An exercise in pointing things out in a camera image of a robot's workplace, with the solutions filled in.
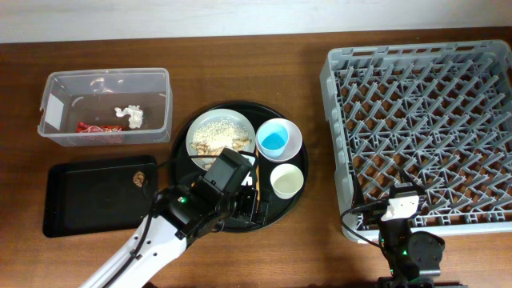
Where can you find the red snack wrapper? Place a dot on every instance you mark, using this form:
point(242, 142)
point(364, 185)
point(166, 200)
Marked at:
point(87, 128)

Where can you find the white plastic fork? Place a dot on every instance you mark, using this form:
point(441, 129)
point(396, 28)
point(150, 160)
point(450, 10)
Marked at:
point(248, 180)

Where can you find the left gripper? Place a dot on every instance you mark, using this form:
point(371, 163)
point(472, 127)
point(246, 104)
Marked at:
point(248, 213)

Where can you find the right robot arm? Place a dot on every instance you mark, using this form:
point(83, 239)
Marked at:
point(413, 257)

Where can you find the pile of peanut shells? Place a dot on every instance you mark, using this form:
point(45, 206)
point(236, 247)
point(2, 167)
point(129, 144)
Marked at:
point(204, 149)

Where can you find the black rectangular tray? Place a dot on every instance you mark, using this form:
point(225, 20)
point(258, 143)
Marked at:
point(98, 196)

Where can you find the small white bowl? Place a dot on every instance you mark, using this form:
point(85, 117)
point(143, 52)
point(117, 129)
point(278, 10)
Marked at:
point(294, 144)

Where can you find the brown walnut piece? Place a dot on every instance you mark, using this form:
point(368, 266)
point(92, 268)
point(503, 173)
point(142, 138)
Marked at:
point(139, 179)

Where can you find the round black serving tray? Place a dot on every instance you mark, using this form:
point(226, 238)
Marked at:
point(184, 171)

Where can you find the grey plate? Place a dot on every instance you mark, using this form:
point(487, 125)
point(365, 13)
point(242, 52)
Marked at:
point(214, 116)

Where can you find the wooden chopstick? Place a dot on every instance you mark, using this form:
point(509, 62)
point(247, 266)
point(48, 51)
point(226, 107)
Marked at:
point(258, 182)

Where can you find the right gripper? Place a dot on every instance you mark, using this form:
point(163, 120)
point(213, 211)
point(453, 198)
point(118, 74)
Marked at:
point(374, 214)

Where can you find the white paper cup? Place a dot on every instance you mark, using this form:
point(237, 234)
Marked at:
point(286, 180)

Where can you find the grey dishwasher rack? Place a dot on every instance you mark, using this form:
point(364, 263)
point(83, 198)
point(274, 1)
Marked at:
point(441, 112)

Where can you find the white tissue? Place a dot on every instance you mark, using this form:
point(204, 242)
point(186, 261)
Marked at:
point(135, 115)

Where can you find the blue plastic cup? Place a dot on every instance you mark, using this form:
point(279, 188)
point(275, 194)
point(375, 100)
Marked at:
point(272, 138)

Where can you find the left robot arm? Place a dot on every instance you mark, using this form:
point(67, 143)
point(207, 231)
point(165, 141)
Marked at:
point(179, 215)

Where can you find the clear plastic bin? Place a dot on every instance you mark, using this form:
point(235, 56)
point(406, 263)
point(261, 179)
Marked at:
point(90, 96)

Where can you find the pile of white rice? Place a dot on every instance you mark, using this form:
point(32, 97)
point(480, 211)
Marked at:
point(222, 133)

